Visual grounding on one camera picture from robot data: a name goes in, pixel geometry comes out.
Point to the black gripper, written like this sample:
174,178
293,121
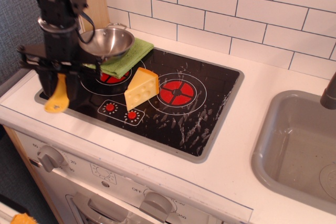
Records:
60,52

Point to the yellow dish brush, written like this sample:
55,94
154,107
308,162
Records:
59,101

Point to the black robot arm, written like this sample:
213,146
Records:
63,13

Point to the green folded cloth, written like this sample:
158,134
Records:
120,67

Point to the small steel pan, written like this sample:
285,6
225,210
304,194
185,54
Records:
110,43

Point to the grey left oven knob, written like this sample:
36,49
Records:
50,158

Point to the grey oven knob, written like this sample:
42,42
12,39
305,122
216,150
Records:
156,206
50,158

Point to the yellow toy cheese wedge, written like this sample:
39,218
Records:
143,86

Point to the black toy stovetop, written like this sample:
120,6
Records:
183,119

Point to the orange object bottom left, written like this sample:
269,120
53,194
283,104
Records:
23,219

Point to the grey right oven knob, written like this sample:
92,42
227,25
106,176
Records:
156,206

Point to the grey toy sink basin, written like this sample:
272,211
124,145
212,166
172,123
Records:
295,151

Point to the grey faucet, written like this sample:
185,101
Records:
328,98

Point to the grey oven door handle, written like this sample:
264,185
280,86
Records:
99,210

